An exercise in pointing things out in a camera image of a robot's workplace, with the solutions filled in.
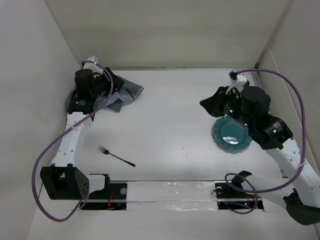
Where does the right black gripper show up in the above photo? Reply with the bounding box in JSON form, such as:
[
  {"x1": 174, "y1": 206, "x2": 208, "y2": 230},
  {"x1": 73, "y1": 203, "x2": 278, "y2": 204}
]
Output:
[{"x1": 199, "y1": 85, "x2": 254, "y2": 129}]

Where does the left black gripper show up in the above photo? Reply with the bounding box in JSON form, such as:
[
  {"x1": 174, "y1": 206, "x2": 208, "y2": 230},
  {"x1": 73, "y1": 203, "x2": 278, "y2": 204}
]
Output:
[{"x1": 91, "y1": 67, "x2": 123, "y2": 99}]

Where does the grey striped cloth placemat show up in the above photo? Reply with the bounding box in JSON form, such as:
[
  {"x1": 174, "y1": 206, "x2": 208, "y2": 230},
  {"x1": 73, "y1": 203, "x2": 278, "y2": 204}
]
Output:
[{"x1": 104, "y1": 75, "x2": 144, "y2": 113}]

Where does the teal ceramic plate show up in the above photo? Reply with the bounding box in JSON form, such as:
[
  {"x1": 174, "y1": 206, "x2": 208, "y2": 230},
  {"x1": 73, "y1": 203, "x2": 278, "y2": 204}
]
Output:
[{"x1": 212, "y1": 116, "x2": 252, "y2": 152}]

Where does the black fork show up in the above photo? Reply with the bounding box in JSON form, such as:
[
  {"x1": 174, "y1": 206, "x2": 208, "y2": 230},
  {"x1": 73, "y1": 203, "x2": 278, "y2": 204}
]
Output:
[{"x1": 97, "y1": 145, "x2": 136, "y2": 167}]

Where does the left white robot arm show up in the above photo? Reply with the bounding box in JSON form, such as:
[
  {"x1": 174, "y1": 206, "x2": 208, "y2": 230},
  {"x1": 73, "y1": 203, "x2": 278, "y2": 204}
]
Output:
[{"x1": 40, "y1": 56, "x2": 125, "y2": 200}]

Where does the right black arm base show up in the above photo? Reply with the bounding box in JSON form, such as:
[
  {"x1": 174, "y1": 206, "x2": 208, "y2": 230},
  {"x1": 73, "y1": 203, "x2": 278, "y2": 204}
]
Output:
[{"x1": 211, "y1": 180, "x2": 264, "y2": 212}]

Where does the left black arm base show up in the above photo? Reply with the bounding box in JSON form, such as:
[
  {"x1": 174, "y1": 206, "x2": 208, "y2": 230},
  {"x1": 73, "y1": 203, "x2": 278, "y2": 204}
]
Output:
[{"x1": 80, "y1": 181, "x2": 128, "y2": 211}]

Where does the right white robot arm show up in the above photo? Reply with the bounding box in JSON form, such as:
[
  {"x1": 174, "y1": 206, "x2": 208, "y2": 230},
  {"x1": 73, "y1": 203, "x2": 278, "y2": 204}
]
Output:
[{"x1": 200, "y1": 70, "x2": 320, "y2": 226}]

